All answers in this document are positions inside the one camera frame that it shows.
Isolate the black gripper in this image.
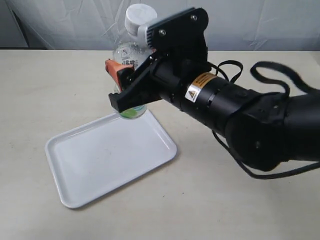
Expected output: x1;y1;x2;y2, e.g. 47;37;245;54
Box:
105;49;215;113

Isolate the clear lime drink bottle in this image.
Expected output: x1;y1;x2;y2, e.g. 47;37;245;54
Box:
111;4;158;120

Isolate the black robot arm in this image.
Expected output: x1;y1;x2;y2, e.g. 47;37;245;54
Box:
105;44;320;179

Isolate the white rectangular plastic tray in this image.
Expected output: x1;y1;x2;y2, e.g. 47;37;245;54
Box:
44;111;178;209

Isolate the white backdrop cloth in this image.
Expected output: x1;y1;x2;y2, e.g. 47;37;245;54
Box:
0;0;320;51

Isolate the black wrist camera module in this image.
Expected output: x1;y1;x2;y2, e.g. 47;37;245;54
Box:
136;7;209;53

